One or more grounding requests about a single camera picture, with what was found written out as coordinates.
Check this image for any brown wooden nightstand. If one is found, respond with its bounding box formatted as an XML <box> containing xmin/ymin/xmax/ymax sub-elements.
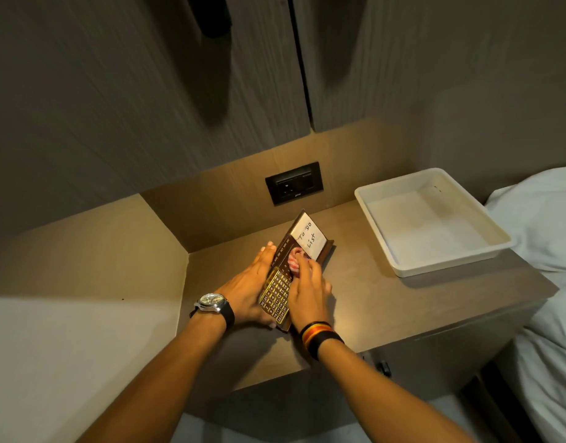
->
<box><xmin>176</xmin><ymin>198</ymin><xmax>561</xmax><ymax>413</ymax></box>

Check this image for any black wall socket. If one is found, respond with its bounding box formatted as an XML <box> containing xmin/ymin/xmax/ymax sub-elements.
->
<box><xmin>265</xmin><ymin>162</ymin><xmax>325</xmax><ymax>206</ymax></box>

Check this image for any pink white striped eraser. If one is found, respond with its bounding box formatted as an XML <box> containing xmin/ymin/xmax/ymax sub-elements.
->
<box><xmin>288</xmin><ymin>247</ymin><xmax>308</xmax><ymax>274</ymax></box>

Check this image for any black wristband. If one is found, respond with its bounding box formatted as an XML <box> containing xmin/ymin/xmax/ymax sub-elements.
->
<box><xmin>305</xmin><ymin>330</ymin><xmax>345</xmax><ymax>362</ymax></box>

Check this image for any person's left forearm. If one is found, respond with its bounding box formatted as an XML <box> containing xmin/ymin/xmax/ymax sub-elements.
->
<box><xmin>78</xmin><ymin>313</ymin><xmax>231</xmax><ymax>443</ymax></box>

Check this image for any white note paper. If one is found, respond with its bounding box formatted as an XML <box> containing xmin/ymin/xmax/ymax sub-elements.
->
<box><xmin>290</xmin><ymin>212</ymin><xmax>329</xmax><ymax>262</ymax></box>

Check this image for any silver wristwatch black strap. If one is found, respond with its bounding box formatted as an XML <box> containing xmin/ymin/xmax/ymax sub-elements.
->
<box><xmin>189</xmin><ymin>293</ymin><xmax>236</xmax><ymax>332</ymax></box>

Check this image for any dark brown folio case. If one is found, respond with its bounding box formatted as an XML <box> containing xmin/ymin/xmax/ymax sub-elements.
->
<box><xmin>266</xmin><ymin>209</ymin><xmax>337</xmax><ymax>333</ymax></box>

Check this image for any person's right forearm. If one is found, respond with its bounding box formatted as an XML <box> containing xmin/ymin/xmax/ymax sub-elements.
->
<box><xmin>316</xmin><ymin>339</ymin><xmax>478</xmax><ymax>443</ymax></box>

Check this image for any black wardrobe handle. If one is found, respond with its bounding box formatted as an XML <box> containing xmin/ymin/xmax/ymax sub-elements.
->
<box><xmin>185</xmin><ymin>0</ymin><xmax>233</xmax><ymax>40</ymax></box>

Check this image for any gold button calculator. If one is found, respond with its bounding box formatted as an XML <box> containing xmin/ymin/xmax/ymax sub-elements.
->
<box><xmin>258</xmin><ymin>267</ymin><xmax>295</xmax><ymax>331</ymax></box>

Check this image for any white bed sheet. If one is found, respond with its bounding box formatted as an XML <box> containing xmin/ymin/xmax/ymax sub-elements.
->
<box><xmin>495</xmin><ymin>269</ymin><xmax>566</xmax><ymax>443</ymax></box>

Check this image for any white pillow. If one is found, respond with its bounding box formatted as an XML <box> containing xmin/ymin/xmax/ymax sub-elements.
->
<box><xmin>484</xmin><ymin>166</ymin><xmax>566</xmax><ymax>274</ymax></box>

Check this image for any white plastic tray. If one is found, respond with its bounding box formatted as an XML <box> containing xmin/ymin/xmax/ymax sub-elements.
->
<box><xmin>354</xmin><ymin>168</ymin><xmax>517</xmax><ymax>278</ymax></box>

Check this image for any person's left hand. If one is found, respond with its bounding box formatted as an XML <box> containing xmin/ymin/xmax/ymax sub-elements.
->
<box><xmin>217</xmin><ymin>241</ymin><xmax>277</xmax><ymax>329</ymax></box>

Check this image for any grey wood wardrobe door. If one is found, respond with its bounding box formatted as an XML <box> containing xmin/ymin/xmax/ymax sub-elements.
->
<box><xmin>0</xmin><ymin>0</ymin><xmax>312</xmax><ymax>241</ymax></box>

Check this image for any red yellow striped wristband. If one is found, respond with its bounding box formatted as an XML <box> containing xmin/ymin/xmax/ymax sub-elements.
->
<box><xmin>299</xmin><ymin>321</ymin><xmax>334</xmax><ymax>345</ymax></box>

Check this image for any person's right hand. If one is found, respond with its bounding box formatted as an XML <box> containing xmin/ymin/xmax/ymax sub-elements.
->
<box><xmin>288</xmin><ymin>254</ymin><xmax>333</xmax><ymax>332</ymax></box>

